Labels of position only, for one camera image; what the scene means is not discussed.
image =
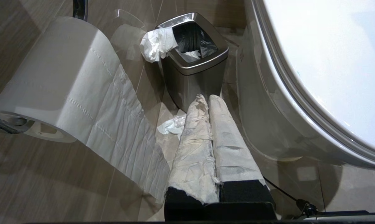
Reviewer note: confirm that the small crumpled white tissue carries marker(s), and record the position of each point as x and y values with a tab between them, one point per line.
172	125

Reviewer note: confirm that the white toilet lid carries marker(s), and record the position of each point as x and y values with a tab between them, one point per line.
330	62

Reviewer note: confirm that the chrome toilet paper holder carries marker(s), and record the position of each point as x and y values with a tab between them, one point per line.
7	123

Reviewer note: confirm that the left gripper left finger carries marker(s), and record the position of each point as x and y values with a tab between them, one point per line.
192	161

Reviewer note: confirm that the white toilet bowl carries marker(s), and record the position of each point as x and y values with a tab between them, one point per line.
268	118

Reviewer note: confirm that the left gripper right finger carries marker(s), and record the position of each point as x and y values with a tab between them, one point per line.
231	146

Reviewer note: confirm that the silver trash bin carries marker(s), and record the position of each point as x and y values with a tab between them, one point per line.
193	65

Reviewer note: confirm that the black bin liner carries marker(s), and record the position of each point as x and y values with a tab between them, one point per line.
193	40

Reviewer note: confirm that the white toilet paper roll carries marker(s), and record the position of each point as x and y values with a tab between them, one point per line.
78	102

